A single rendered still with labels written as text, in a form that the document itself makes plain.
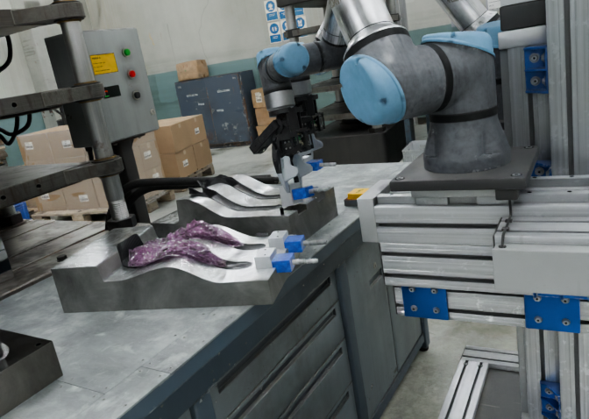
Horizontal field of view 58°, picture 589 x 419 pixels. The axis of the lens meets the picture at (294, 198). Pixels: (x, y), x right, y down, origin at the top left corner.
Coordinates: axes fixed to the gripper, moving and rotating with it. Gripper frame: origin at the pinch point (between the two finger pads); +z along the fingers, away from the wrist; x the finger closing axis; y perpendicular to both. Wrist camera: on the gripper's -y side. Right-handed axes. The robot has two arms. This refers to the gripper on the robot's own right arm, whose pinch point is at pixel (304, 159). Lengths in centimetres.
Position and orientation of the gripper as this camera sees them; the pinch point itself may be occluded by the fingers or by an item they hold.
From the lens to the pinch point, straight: 170.4
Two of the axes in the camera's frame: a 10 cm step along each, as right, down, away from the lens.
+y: 8.5, 0.0, -5.3
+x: 5.0, -3.1, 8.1
